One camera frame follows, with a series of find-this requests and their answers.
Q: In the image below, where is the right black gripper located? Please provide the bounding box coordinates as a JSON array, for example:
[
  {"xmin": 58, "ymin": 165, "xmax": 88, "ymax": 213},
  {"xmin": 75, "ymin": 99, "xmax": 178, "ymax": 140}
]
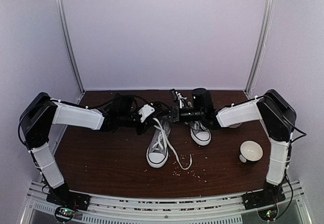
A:
[{"xmin": 156, "ymin": 105, "xmax": 204, "ymax": 125}]

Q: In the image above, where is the grey sneaker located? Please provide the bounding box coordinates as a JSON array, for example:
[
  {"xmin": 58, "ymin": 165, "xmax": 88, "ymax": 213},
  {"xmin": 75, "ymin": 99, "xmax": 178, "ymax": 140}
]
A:
[
  {"xmin": 189, "ymin": 121, "xmax": 211, "ymax": 146},
  {"xmin": 146, "ymin": 118, "xmax": 192, "ymax": 170}
]

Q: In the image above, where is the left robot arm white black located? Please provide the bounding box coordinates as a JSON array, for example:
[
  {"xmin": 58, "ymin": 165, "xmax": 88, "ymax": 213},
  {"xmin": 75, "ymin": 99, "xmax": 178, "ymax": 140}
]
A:
[{"xmin": 17, "ymin": 92, "xmax": 163, "ymax": 206}]

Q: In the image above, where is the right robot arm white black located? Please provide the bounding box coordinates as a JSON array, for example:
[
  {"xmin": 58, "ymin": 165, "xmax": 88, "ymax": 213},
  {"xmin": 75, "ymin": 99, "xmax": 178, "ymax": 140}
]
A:
[{"xmin": 163, "ymin": 88, "xmax": 297, "ymax": 205}]

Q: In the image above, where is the black and white bowl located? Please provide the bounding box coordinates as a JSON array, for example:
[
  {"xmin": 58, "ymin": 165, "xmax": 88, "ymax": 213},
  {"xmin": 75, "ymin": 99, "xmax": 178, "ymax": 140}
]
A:
[{"xmin": 239, "ymin": 141, "xmax": 263, "ymax": 165}]

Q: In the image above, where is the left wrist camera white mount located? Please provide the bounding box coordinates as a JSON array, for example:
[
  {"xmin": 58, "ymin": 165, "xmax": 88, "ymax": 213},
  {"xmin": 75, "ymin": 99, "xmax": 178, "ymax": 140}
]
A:
[{"xmin": 138, "ymin": 104, "xmax": 155, "ymax": 123}]

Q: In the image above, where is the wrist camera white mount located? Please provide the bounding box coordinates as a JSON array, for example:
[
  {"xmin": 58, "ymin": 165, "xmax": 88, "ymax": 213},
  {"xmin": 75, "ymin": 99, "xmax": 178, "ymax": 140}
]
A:
[
  {"xmin": 169, "ymin": 89, "xmax": 189, "ymax": 109},
  {"xmin": 138, "ymin": 104, "xmax": 155, "ymax": 123}
]

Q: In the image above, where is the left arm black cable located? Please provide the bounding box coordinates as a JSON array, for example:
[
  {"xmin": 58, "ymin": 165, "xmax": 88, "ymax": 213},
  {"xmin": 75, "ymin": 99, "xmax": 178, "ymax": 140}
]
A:
[{"xmin": 87, "ymin": 95, "xmax": 165, "ymax": 111}]

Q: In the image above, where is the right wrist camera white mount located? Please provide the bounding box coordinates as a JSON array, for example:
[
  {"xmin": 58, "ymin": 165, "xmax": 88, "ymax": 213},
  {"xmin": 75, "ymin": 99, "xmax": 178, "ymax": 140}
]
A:
[{"xmin": 169, "ymin": 89, "xmax": 189, "ymax": 109}]

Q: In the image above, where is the right aluminium frame post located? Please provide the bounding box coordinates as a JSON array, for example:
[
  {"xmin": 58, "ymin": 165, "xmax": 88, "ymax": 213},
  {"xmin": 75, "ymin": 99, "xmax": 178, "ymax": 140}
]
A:
[{"xmin": 245, "ymin": 0, "xmax": 275, "ymax": 98}]

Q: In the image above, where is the aluminium frame post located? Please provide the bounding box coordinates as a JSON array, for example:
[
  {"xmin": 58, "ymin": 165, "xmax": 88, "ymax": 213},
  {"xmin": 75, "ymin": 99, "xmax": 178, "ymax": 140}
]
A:
[
  {"xmin": 245, "ymin": 0, "xmax": 275, "ymax": 98},
  {"xmin": 56, "ymin": 0, "xmax": 85, "ymax": 94}
]

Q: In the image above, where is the front aluminium rail frame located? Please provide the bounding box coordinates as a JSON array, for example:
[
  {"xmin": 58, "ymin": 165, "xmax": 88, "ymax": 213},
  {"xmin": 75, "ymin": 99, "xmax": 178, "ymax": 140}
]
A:
[{"xmin": 21, "ymin": 180, "xmax": 311, "ymax": 224}]

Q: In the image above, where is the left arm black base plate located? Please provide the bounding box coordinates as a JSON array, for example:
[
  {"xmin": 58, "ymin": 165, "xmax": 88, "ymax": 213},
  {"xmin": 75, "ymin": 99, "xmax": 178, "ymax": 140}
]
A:
[{"xmin": 46, "ymin": 190, "xmax": 91, "ymax": 211}]

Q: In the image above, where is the left aluminium frame post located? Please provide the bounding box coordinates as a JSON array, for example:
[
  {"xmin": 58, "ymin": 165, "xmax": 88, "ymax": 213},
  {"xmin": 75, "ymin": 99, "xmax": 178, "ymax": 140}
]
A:
[{"xmin": 56, "ymin": 0, "xmax": 85, "ymax": 94}]

